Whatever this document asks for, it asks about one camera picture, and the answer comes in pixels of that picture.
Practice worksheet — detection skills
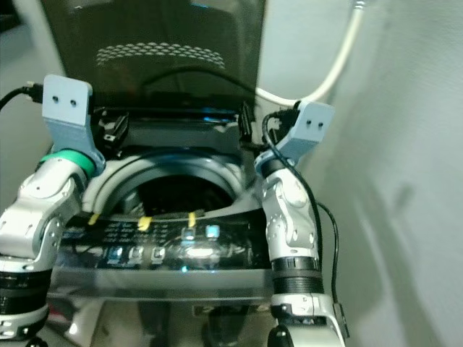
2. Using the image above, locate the silver top-load washing machine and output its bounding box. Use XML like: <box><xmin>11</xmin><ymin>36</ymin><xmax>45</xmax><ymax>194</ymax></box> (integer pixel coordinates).
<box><xmin>0</xmin><ymin>108</ymin><xmax>347</xmax><ymax>347</ymax></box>

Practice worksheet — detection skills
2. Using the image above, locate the dark tinted washer lid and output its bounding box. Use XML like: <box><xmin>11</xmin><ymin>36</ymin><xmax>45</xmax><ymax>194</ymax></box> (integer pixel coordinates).
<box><xmin>40</xmin><ymin>0</ymin><xmax>266</xmax><ymax>111</ymax></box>

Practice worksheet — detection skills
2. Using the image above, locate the black washer control panel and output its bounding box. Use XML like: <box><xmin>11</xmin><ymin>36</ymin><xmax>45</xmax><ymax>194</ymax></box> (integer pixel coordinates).
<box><xmin>65</xmin><ymin>212</ymin><xmax>270</xmax><ymax>273</ymax></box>

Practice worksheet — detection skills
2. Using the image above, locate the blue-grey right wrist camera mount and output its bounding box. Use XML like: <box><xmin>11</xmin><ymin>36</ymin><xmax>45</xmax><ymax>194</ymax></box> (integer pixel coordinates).
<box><xmin>275</xmin><ymin>101</ymin><xmax>336</xmax><ymax>162</ymax></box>

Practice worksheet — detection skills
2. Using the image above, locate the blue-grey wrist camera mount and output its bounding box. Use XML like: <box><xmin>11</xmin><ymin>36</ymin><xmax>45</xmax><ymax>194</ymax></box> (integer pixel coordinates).
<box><xmin>42</xmin><ymin>74</ymin><xmax>106</xmax><ymax>171</ymax></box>
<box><xmin>275</xmin><ymin>101</ymin><xmax>336</xmax><ymax>162</ymax></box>

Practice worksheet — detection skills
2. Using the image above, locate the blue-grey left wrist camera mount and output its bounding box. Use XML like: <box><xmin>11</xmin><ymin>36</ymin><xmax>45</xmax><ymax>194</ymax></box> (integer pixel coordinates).
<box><xmin>42</xmin><ymin>74</ymin><xmax>106</xmax><ymax>171</ymax></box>

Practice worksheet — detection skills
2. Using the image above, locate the white water hose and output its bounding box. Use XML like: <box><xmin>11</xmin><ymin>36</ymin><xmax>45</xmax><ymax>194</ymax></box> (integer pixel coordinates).
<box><xmin>256</xmin><ymin>0</ymin><xmax>367</xmax><ymax>107</ymax></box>

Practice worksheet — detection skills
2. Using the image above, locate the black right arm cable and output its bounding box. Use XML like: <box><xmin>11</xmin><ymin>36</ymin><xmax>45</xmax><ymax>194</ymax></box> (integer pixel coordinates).
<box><xmin>262</xmin><ymin>110</ymin><xmax>342</xmax><ymax>308</ymax></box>

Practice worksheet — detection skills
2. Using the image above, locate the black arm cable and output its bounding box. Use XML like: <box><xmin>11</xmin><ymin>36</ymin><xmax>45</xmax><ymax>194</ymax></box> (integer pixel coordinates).
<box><xmin>262</xmin><ymin>110</ymin><xmax>342</xmax><ymax>308</ymax></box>
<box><xmin>0</xmin><ymin>82</ymin><xmax>46</xmax><ymax>111</ymax></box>

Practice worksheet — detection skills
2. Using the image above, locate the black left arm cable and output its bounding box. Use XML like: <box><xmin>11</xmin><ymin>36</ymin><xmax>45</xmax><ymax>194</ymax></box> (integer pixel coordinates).
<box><xmin>0</xmin><ymin>82</ymin><xmax>46</xmax><ymax>111</ymax></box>

